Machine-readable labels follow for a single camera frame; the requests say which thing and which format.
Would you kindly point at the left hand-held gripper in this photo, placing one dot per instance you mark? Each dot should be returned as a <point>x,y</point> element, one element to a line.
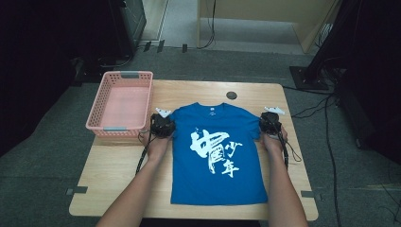
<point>161,126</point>

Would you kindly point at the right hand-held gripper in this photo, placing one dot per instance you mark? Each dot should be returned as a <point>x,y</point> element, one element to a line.
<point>269,123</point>

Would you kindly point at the blue printed t-shirt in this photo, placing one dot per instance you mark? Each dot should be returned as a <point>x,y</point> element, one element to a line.
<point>217,157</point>

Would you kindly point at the person's right hand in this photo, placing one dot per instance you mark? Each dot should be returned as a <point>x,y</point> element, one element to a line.
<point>272,143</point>

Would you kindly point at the person's left hand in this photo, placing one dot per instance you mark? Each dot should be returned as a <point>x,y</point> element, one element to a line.
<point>156,148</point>

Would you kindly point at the pink plastic basket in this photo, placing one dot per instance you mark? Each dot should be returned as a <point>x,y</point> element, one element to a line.
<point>124,107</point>

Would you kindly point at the round dark table grommet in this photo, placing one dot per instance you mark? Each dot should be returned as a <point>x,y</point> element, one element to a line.
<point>231,95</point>

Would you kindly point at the small black floor block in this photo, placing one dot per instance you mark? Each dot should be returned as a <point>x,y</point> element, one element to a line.
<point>184,48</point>
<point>147,46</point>
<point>160,46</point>

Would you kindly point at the grey tape strip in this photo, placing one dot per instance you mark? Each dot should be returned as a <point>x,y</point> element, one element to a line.
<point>77,190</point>
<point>309,194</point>

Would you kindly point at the black stand pole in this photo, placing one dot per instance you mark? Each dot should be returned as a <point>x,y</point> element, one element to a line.
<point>327,38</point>

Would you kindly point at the black cabinet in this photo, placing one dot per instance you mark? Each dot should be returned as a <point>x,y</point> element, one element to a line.
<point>129,25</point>

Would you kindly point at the dark curtain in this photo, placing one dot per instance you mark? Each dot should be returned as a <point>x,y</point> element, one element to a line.
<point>375,78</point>
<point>31,63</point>

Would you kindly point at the beige wooden partition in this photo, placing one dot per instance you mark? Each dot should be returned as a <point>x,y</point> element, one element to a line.
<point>268,8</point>

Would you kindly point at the black stand base plate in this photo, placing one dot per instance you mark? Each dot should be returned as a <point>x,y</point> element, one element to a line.
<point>307,80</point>

